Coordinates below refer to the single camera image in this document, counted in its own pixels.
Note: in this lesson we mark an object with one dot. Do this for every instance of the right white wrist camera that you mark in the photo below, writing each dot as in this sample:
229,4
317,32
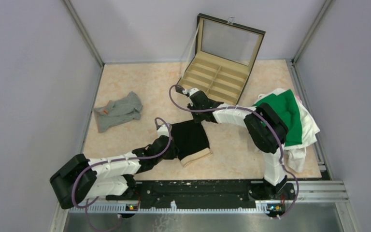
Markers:
190,92

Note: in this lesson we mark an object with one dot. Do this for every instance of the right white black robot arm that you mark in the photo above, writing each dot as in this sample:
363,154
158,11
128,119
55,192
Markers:
265,127

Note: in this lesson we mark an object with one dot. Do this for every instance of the black underwear with beige waistband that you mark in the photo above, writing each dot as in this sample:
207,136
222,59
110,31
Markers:
191,141

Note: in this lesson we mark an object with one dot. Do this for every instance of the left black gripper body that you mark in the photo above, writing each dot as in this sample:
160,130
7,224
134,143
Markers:
170,154

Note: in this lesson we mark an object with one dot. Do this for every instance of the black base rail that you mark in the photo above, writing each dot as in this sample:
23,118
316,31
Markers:
203,194

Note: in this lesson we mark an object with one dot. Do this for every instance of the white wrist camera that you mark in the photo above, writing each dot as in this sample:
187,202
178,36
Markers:
190,92
164,130

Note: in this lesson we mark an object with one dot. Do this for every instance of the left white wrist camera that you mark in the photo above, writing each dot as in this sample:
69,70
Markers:
164,130

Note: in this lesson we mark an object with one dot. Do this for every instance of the green cloth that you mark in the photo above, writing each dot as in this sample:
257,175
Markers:
284,103

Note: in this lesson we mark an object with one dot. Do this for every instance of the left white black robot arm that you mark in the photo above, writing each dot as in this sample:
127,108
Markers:
82,178

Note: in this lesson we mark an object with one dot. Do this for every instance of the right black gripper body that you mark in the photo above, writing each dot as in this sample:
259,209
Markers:
198,116

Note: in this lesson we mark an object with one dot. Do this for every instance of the white cloth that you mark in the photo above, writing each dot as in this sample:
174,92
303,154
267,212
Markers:
297,153

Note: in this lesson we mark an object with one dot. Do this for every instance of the black leather compartment box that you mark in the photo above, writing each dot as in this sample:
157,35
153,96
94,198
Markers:
221,58

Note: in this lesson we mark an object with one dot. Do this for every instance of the grey striped underwear orange trim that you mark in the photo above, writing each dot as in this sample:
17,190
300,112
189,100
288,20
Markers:
118,112

